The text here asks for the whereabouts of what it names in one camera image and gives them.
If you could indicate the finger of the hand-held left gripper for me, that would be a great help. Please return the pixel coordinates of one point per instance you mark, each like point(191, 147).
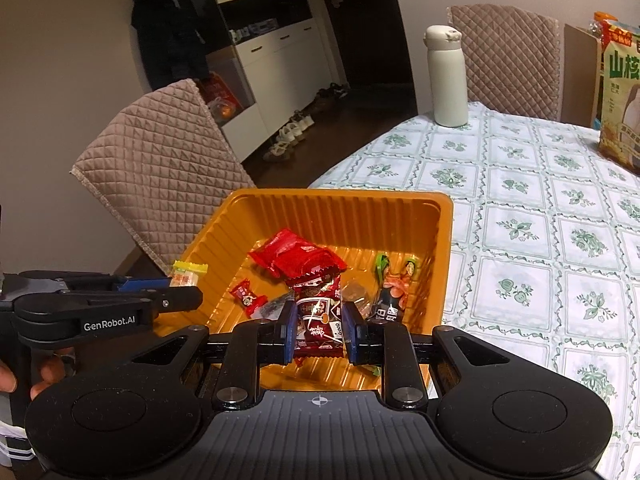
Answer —
point(142, 284)
point(175, 300)

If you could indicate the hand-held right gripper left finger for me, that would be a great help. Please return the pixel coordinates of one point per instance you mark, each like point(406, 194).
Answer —
point(288, 332)

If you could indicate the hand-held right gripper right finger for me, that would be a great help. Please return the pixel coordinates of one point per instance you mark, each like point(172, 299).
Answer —
point(350, 335)

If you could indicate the clear packet of dark seeds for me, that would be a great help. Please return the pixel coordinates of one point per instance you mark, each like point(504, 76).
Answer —
point(277, 308)

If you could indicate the small yellow candy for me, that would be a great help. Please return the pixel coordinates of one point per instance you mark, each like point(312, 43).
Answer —
point(187, 272)

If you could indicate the red white-print snack packet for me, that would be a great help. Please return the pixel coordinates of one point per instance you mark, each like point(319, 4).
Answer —
point(317, 320)

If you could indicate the amber clear-wrapped candy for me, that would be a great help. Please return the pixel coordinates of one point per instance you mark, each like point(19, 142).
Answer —
point(356, 291)

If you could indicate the small red candy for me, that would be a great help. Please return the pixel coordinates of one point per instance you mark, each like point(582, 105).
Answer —
point(247, 297)

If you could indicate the green black snack packet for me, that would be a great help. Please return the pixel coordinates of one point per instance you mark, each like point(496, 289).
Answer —
point(392, 300)

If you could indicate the large red snack packet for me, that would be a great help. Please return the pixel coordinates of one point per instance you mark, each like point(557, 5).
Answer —
point(295, 255)

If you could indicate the orange plastic tray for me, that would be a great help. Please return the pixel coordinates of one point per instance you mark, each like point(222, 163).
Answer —
point(325, 220)

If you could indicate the person's left hand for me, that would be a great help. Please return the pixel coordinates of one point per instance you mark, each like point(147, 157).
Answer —
point(50, 375)

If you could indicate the quilted beige chair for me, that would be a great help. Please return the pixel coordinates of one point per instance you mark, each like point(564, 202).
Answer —
point(505, 60)
point(160, 160)

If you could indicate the dark white-striped garment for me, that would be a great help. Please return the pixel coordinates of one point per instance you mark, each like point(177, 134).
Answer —
point(10, 440)

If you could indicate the red gift box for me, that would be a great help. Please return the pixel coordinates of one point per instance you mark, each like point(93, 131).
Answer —
point(220, 95)

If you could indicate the row of shoes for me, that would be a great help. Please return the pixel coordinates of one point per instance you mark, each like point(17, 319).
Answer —
point(295, 127)

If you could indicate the green floral tablecloth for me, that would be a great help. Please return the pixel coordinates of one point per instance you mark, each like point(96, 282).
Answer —
point(525, 210)

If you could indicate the white and dark cabinet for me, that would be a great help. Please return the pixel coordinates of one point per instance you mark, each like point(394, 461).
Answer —
point(275, 70)

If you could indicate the dark hanging jacket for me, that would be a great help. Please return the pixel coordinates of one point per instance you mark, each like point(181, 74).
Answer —
point(167, 30)

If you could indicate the white insulated bottle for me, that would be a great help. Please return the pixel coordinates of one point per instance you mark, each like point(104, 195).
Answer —
point(447, 80)

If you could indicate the large sunflower seed bag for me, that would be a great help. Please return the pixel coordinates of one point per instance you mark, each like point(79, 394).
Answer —
point(622, 100)

